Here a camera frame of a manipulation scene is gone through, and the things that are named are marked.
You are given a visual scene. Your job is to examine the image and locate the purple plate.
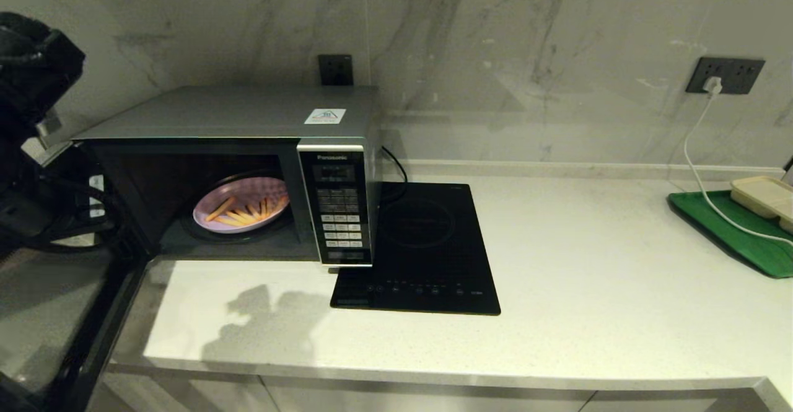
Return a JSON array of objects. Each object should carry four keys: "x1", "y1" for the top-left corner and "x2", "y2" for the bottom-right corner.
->
[{"x1": 193, "y1": 176, "x2": 291, "y2": 235}]

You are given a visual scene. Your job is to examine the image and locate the silver microwave oven body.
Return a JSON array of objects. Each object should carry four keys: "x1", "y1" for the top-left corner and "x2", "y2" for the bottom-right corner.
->
[{"x1": 73, "y1": 85, "x2": 383, "y2": 269}]

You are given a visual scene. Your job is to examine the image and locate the long crosswise french fry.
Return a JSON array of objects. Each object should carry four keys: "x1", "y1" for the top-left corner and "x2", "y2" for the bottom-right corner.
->
[{"x1": 205, "y1": 197, "x2": 237, "y2": 222}]

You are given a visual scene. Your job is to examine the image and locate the black induction cooktop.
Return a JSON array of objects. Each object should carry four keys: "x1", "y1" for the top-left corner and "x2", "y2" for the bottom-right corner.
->
[{"x1": 330, "y1": 182, "x2": 501, "y2": 317}]

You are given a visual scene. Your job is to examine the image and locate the beige base cabinet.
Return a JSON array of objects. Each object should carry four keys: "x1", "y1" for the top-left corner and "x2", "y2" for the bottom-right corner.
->
[{"x1": 87, "y1": 369, "x2": 775, "y2": 412}]

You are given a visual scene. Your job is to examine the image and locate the green plastic tray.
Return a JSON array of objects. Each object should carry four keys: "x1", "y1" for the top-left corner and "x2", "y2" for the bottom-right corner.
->
[{"x1": 667, "y1": 190, "x2": 793, "y2": 279}]

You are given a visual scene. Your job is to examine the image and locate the beige lunch container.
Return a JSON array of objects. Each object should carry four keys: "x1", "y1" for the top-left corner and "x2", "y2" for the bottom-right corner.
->
[{"x1": 730, "y1": 176, "x2": 793, "y2": 234}]

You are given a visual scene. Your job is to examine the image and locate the small black wall outlet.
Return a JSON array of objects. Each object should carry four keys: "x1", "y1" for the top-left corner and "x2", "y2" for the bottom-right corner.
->
[{"x1": 318, "y1": 55, "x2": 354, "y2": 86}]

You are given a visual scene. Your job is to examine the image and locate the thin black cable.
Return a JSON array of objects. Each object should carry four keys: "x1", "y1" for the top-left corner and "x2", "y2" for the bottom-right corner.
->
[{"x1": 379, "y1": 146, "x2": 408, "y2": 183}]

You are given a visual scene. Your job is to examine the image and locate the white power cable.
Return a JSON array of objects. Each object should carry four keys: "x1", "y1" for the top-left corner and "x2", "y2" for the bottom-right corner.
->
[{"x1": 684, "y1": 94, "x2": 793, "y2": 247}]

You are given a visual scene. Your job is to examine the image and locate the wide black wall outlet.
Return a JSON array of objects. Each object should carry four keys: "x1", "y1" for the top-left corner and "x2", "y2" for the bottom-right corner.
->
[{"x1": 685, "y1": 58, "x2": 766, "y2": 95}]

